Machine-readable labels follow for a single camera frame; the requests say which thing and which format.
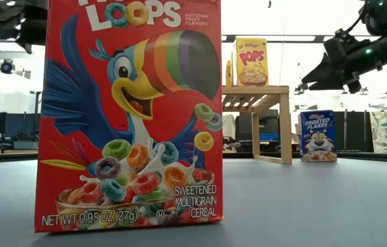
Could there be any black round ceiling camera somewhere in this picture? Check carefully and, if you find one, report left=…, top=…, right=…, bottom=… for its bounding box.
left=0, top=58, right=16, bottom=75

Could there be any red Froot Loops cereal box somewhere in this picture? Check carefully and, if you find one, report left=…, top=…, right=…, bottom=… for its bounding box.
left=34, top=0, right=224, bottom=234

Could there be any slatted wooden shelf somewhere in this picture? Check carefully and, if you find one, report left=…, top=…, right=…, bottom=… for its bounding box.
left=221, top=84, right=293, bottom=165

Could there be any blue Frosted Flakes cereal box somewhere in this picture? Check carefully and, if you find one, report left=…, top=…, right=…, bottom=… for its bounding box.
left=297, top=109, right=338, bottom=163

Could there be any blue crate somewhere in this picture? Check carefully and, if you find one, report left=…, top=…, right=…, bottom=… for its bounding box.
left=258, top=132, right=280, bottom=142

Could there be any white cloth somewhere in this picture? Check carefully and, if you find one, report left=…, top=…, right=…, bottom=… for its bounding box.
left=222, top=114, right=237, bottom=140

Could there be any yellow Pops cereal box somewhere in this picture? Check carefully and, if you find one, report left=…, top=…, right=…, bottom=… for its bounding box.
left=233, top=37, right=270, bottom=86
left=226, top=60, right=235, bottom=86

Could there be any dark office partition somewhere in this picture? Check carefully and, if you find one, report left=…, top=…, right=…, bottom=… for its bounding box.
left=332, top=110, right=373, bottom=152

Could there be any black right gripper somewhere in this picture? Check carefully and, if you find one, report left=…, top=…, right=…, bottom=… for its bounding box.
left=294, top=29, right=364, bottom=95

